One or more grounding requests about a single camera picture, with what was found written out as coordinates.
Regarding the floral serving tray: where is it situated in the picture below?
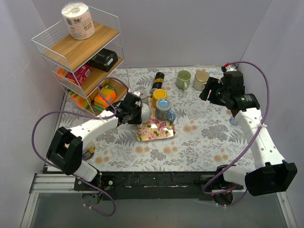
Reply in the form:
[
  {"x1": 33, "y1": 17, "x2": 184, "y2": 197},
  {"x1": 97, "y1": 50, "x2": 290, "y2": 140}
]
[{"x1": 136, "y1": 95, "x2": 176, "y2": 142}]

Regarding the orange snack bag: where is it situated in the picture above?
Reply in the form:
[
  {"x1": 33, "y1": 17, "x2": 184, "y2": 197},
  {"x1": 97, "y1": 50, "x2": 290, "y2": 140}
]
[{"x1": 56, "y1": 67, "x2": 73, "y2": 82}]

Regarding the wrapped toilet paper roll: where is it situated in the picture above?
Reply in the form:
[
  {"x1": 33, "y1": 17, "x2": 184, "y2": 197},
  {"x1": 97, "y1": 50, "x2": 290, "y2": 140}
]
[{"x1": 61, "y1": 2, "x2": 95, "y2": 40}]

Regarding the black cylindrical bottle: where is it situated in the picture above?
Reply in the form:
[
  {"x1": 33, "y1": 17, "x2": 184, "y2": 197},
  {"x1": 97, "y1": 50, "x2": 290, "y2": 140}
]
[{"x1": 151, "y1": 72, "x2": 165, "y2": 93}]

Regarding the orange yellow sponge pack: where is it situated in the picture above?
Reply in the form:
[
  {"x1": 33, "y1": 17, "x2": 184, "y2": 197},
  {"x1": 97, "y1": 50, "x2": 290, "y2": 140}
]
[{"x1": 94, "y1": 85, "x2": 117, "y2": 112}]

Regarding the colourful sponge stack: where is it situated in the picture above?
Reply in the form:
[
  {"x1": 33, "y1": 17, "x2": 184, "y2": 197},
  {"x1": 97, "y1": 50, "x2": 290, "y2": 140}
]
[{"x1": 68, "y1": 90, "x2": 89, "y2": 109}]

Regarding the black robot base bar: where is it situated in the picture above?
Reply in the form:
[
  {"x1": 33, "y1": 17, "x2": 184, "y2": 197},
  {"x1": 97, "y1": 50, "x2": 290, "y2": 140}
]
[{"x1": 99, "y1": 171, "x2": 216, "y2": 200}]

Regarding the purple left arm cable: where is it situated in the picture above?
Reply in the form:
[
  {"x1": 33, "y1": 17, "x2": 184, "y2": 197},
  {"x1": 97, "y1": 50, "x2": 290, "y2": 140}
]
[{"x1": 32, "y1": 77, "x2": 131, "y2": 217}]

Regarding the yellow mug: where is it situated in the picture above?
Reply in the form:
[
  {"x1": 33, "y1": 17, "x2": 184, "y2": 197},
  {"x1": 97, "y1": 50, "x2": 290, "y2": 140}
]
[{"x1": 152, "y1": 89, "x2": 168, "y2": 107}]

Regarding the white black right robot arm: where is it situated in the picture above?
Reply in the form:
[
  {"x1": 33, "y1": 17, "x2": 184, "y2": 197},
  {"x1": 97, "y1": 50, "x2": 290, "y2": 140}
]
[{"x1": 199, "y1": 71, "x2": 297, "y2": 196}]

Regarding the blue glazed mug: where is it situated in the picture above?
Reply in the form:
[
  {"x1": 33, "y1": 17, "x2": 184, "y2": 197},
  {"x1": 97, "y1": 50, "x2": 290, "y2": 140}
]
[{"x1": 155, "y1": 98, "x2": 176, "y2": 123}]

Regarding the cream mug with black handle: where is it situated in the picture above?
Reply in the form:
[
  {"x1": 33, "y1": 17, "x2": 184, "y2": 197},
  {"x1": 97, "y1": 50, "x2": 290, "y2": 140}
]
[{"x1": 193, "y1": 71, "x2": 209, "y2": 91}]

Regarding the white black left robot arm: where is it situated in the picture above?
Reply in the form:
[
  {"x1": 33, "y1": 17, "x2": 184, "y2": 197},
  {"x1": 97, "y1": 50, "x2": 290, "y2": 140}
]
[{"x1": 47, "y1": 91, "x2": 143, "y2": 190}]

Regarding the white wire shelf rack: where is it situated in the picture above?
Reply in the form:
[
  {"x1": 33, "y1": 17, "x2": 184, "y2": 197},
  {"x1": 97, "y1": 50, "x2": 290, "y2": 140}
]
[{"x1": 32, "y1": 7, "x2": 130, "y2": 115}]

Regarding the light green ceramic mug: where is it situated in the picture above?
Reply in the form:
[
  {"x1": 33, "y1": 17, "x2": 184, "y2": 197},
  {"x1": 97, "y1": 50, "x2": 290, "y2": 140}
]
[{"x1": 176, "y1": 70, "x2": 191, "y2": 90}]

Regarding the pink snack box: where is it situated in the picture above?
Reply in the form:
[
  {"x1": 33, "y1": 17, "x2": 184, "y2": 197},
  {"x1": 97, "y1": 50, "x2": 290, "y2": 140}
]
[{"x1": 65, "y1": 64, "x2": 91, "y2": 86}]

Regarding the white grey mug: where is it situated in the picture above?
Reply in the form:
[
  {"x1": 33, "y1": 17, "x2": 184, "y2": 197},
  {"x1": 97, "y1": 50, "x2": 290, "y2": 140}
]
[{"x1": 141, "y1": 104, "x2": 152, "y2": 123}]

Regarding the black box on shelf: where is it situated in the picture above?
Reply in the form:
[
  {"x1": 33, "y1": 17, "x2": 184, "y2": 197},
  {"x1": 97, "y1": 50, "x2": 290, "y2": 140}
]
[{"x1": 86, "y1": 48, "x2": 118, "y2": 72}]

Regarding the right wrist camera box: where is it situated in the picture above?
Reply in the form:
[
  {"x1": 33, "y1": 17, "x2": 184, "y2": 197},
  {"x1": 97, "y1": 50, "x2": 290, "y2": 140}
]
[{"x1": 221, "y1": 63, "x2": 238, "y2": 72}]

